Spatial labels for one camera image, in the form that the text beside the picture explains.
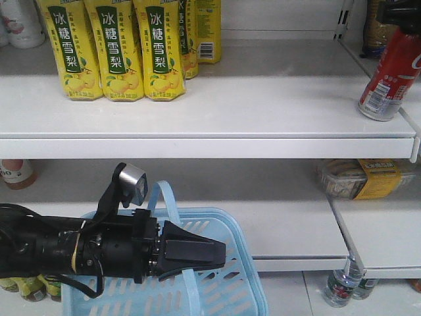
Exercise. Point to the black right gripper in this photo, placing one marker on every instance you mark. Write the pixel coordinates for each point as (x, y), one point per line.
(404, 14)

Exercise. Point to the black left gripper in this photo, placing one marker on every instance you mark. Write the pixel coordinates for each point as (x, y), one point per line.
(130, 246)

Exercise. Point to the red coca cola bottle can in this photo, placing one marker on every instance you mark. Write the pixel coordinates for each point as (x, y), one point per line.
(396, 72)

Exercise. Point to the light blue plastic basket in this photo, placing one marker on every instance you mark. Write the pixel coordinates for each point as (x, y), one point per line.
(234, 289)

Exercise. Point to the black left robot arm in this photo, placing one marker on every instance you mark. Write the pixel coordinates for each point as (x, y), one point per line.
(32, 244)

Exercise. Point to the biscuit bag blue trim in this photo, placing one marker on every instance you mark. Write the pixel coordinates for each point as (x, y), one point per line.
(376, 36)

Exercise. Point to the white metal shelving unit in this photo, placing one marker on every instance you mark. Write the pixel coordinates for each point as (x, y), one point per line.
(245, 137)

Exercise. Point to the clear water bottle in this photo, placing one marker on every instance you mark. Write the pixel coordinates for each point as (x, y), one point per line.
(341, 284)

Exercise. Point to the biscuit box yellow band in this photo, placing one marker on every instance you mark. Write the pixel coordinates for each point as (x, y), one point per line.
(365, 178)

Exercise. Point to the peach C100 drink bottle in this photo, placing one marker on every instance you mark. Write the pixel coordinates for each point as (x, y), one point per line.
(17, 173)

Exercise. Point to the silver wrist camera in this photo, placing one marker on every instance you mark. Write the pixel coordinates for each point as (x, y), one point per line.
(133, 181)

